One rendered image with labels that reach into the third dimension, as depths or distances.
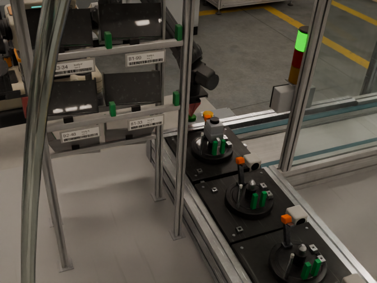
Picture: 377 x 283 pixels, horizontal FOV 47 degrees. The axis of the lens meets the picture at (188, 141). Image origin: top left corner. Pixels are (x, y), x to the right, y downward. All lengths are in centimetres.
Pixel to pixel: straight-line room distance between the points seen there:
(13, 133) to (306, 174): 109
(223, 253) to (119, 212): 39
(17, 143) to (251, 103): 235
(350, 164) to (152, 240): 74
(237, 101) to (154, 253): 255
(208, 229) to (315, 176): 49
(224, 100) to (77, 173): 231
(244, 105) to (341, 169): 212
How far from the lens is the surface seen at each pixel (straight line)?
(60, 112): 100
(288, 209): 125
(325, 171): 154
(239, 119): 164
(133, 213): 137
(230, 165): 139
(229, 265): 113
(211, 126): 136
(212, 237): 118
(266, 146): 159
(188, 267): 124
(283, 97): 128
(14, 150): 169
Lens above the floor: 183
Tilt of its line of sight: 36 degrees down
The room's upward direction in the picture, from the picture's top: 4 degrees clockwise
